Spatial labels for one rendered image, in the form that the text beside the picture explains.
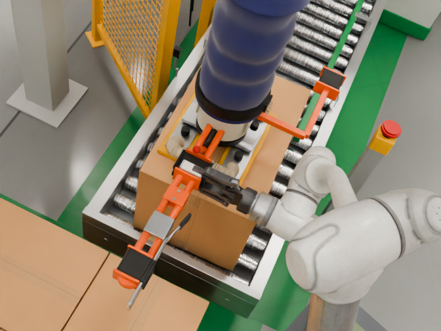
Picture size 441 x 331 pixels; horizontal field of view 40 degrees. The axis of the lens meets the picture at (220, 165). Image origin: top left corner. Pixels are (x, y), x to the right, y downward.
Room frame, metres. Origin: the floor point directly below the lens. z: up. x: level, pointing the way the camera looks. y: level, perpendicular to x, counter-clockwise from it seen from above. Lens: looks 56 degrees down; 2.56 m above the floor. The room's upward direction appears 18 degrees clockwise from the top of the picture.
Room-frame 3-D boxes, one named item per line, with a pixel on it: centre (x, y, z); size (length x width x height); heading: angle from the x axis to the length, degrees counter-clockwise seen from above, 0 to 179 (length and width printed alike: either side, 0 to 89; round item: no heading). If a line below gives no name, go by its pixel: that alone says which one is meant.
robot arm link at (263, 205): (0.89, -0.15, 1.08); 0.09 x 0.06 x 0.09; 171
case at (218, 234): (1.23, 0.00, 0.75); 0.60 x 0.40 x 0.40; 173
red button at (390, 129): (1.37, -0.51, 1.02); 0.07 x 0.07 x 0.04
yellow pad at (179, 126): (1.20, 0.13, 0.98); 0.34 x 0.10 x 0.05; 171
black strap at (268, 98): (1.19, 0.03, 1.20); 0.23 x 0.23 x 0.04
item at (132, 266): (0.59, 0.13, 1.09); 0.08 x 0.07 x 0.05; 171
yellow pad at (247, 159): (1.17, -0.06, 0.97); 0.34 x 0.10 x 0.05; 171
